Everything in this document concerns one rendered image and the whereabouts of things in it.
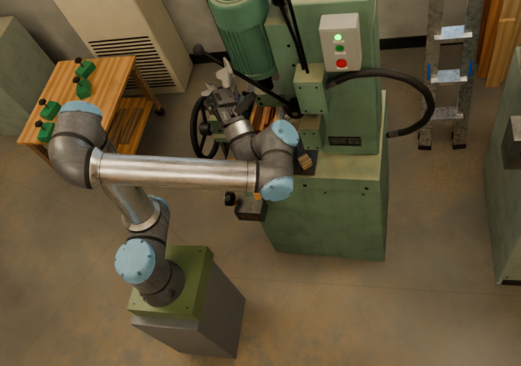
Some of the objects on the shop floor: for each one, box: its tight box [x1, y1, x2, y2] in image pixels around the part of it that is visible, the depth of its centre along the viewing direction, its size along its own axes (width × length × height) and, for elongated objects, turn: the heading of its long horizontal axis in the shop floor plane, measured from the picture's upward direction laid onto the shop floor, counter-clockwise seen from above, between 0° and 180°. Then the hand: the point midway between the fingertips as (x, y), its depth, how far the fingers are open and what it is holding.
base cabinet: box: [243, 110, 389, 261], centre depth 229 cm, size 45×58×71 cm
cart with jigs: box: [16, 56, 165, 170], centre depth 299 cm, size 66×57×64 cm
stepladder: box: [418, 0, 486, 150], centre depth 224 cm, size 27×25×116 cm
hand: (216, 69), depth 153 cm, fingers open, 14 cm apart
